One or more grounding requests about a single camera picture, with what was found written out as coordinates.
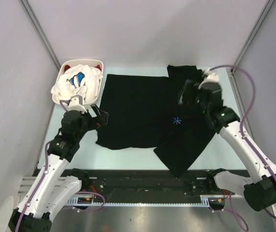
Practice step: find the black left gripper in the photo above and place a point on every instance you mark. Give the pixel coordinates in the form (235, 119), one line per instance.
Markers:
(103, 115)

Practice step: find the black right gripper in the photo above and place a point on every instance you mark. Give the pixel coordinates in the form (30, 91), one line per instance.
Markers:
(186, 90)

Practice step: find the black t shirt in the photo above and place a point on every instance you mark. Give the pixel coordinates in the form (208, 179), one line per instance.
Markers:
(144, 113)

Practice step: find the white plastic laundry basket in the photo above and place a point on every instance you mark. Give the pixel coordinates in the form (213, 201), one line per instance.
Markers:
(96, 94)

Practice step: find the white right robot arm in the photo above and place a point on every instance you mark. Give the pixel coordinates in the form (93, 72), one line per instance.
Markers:
(259, 189)

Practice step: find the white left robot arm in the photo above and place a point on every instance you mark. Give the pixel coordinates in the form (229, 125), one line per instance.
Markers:
(41, 204)

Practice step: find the white t shirt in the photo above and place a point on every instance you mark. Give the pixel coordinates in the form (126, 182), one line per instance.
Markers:
(75, 84)

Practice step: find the red t shirt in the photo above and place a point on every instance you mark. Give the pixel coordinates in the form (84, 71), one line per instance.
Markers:
(68, 67)

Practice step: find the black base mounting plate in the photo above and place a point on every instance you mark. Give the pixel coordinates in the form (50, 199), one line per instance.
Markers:
(134, 186)

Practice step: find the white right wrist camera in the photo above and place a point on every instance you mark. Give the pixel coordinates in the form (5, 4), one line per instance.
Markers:
(209, 76)

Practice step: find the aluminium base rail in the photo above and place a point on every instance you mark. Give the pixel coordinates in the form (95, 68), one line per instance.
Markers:
(28, 181)

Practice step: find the right aluminium frame post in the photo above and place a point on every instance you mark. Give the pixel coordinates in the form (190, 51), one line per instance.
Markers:
(254, 31)

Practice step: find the aluminium frame post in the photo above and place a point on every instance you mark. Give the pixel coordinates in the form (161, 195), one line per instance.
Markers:
(31, 15)
(254, 31)

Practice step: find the left aluminium frame post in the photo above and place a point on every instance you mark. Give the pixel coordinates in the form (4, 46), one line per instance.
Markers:
(31, 15)

